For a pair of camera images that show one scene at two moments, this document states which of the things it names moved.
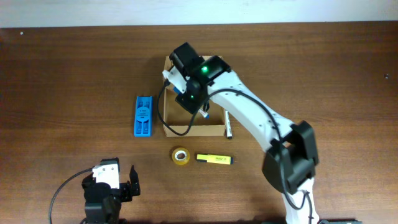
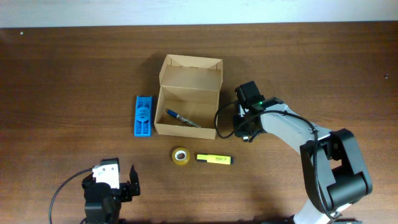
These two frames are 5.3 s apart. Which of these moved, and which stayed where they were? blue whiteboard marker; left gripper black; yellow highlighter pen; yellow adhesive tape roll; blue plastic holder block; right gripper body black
Moved: blue whiteboard marker; right gripper body black
Stayed: yellow highlighter pen; left gripper black; blue plastic holder block; yellow adhesive tape roll
